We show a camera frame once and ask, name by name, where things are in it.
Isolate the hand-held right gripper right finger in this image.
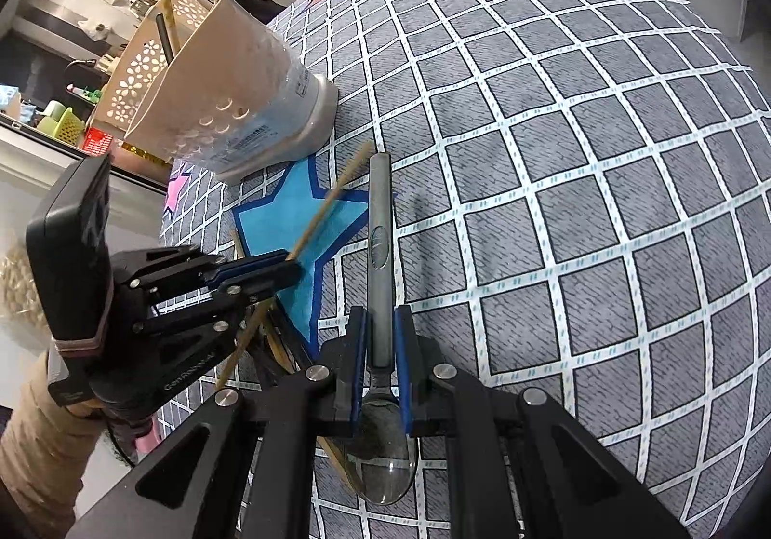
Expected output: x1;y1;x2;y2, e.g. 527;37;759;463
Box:
393;303;693;539

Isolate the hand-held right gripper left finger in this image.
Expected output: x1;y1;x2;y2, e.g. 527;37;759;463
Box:
63;304;370;539

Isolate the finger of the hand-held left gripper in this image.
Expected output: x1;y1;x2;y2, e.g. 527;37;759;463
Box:
114;245;293;290
129;263;302;335

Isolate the wooden chopstick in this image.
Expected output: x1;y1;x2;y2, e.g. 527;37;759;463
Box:
230;229;363;497
213;140;375;392
158;0;178;61

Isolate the beige plastic utensil holder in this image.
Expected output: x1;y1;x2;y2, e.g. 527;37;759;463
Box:
122;0;339;183

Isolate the person's left forearm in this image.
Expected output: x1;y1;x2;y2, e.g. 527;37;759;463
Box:
0;349;118;539

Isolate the cream textured cloth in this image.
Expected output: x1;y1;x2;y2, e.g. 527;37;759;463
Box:
0;250;50;330

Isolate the red plastic basket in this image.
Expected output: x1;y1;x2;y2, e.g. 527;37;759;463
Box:
81;126;112;157

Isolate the green plastic basket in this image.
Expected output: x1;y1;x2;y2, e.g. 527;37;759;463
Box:
55;108;83;146

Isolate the kitchen faucet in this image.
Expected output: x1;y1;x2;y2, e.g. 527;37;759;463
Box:
65;60;97;88

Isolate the beige perforated storage cart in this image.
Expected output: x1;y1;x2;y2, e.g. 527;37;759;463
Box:
84;0;221;154

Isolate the grey checked star tablecloth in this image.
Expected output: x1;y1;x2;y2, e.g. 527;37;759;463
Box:
158;0;771;539

